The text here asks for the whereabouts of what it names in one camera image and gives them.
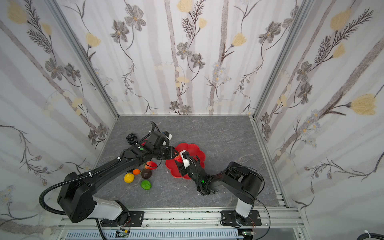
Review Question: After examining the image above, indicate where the yellow lemon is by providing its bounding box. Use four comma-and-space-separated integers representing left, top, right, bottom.
124, 173, 135, 184

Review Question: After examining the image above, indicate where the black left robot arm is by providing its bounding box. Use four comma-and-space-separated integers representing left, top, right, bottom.
39, 131, 178, 227

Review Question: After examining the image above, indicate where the red strawberry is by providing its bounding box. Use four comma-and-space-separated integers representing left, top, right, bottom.
145, 161, 158, 170

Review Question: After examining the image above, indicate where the red apple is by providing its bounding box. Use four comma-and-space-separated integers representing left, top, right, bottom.
174, 153, 184, 164

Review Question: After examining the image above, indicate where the green lime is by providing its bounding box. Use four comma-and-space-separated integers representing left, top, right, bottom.
141, 180, 152, 191

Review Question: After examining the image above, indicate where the orange tangerine lower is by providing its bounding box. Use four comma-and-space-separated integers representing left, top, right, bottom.
132, 169, 141, 175

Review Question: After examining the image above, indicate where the black grape bunch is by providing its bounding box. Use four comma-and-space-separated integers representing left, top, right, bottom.
126, 133, 138, 146

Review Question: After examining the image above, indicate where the dark brown avocado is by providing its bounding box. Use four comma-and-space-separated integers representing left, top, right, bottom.
141, 169, 152, 180

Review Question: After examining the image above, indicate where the red flower-shaped plate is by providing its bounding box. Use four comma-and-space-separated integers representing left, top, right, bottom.
166, 143, 206, 180

